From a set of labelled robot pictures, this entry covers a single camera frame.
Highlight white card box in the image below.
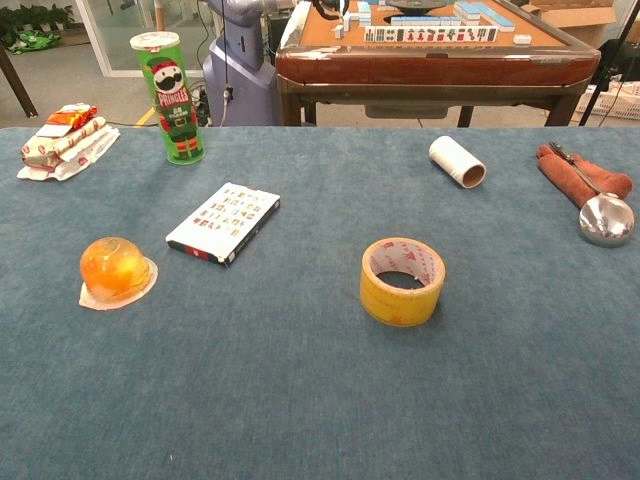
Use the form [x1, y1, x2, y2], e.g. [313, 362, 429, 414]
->
[165, 182, 282, 267]

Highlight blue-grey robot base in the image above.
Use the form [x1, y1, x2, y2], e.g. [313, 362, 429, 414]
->
[202, 0, 281, 127]

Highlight yellow tape roll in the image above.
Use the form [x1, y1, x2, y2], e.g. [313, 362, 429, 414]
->
[359, 236, 447, 329]

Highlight orange jelly cup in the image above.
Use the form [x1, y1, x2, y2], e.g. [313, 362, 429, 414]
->
[78, 236, 159, 312]

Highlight cardboard box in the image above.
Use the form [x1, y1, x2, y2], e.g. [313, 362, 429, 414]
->
[519, 0, 619, 49]

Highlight white paper roll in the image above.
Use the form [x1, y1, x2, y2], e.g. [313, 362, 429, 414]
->
[428, 135, 487, 190]

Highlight blue felt tablecloth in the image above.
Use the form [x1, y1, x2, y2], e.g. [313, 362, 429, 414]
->
[0, 125, 640, 480]

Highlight green Pringles can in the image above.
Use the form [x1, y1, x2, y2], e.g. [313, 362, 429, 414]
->
[129, 31, 207, 166]

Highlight brown mahjong table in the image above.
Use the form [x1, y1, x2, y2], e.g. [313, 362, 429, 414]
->
[274, 0, 602, 127]

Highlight face-up mahjong tile row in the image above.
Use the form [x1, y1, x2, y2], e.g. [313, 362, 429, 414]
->
[363, 25, 500, 44]

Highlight blue-backed mahjong tile row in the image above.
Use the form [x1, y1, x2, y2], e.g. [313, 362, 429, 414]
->
[390, 15, 462, 27]

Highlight brown cloth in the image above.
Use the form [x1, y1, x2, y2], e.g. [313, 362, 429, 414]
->
[535, 143, 634, 210]

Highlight orange snack packet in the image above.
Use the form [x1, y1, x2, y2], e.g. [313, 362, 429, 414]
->
[47, 103, 100, 132]

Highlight white red-printed snack pack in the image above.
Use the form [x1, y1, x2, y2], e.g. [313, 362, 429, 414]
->
[19, 116, 109, 170]

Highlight blue-backed mahjong tile stack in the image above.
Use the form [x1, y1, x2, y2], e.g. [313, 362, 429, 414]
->
[452, 0, 516, 33]

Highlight metal ladle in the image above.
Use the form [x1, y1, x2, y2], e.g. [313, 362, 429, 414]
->
[548, 141, 636, 249]

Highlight white plastic crate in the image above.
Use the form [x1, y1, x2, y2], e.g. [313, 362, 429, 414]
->
[574, 81, 640, 122]

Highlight black tripod stand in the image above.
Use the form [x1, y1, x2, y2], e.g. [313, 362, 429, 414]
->
[579, 0, 640, 127]

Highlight dark furniture leg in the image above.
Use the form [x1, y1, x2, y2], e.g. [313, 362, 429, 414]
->
[0, 43, 40, 119]

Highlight green potted plants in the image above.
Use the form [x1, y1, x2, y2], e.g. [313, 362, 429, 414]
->
[0, 3, 76, 55]

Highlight hanging black pendant cable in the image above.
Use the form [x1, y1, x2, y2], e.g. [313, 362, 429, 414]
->
[219, 0, 236, 127]

